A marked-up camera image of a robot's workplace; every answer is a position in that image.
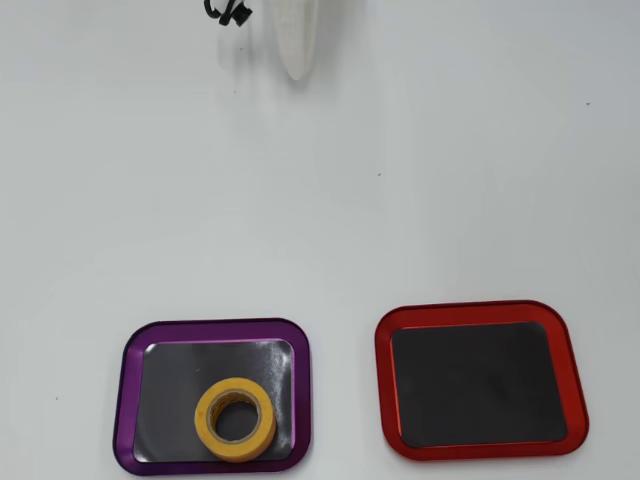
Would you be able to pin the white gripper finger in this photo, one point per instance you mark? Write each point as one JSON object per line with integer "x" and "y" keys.
{"x": 297, "y": 35}

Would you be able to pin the yellow masking tape roll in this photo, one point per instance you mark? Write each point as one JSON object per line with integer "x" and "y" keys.
{"x": 204, "y": 422}

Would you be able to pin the purple metal tray dish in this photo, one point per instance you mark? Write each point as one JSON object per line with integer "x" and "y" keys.
{"x": 210, "y": 357}

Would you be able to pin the red metal tray dish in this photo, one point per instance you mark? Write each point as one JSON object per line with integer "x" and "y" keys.
{"x": 475, "y": 385}

